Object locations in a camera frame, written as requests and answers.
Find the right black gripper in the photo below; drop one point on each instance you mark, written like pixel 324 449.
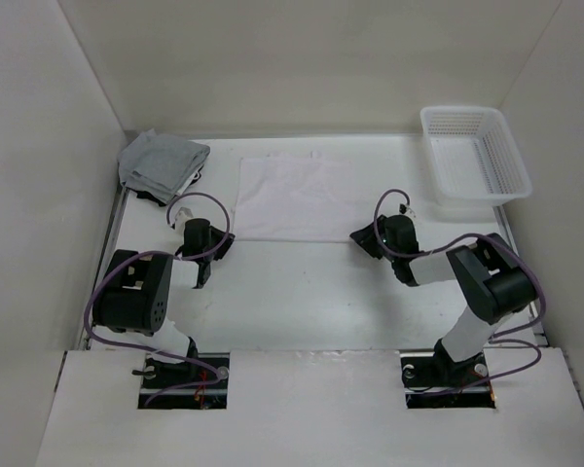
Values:
pixel 365 238

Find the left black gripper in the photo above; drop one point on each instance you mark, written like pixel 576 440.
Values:
pixel 223 252

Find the white tank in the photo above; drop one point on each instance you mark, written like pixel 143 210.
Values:
pixel 295 199
pixel 194 178

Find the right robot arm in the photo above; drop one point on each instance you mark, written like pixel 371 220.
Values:
pixel 491 277

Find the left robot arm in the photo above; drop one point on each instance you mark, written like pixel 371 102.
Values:
pixel 130 310

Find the folded white tank top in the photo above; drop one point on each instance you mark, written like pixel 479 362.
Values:
pixel 194 178

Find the folded black tank top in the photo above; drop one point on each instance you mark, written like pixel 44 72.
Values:
pixel 150 197

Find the folded grey tank top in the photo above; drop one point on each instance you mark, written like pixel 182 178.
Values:
pixel 160 163

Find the white plastic basket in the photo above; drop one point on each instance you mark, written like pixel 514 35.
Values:
pixel 473 157

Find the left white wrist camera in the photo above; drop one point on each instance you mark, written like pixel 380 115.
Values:
pixel 181 217

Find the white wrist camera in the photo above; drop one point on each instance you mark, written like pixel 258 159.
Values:
pixel 181 217
pixel 405 209

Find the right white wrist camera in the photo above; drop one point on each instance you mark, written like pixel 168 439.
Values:
pixel 405 209

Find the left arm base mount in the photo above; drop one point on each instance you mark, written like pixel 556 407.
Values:
pixel 166 386

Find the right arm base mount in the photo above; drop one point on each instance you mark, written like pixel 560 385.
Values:
pixel 428 384

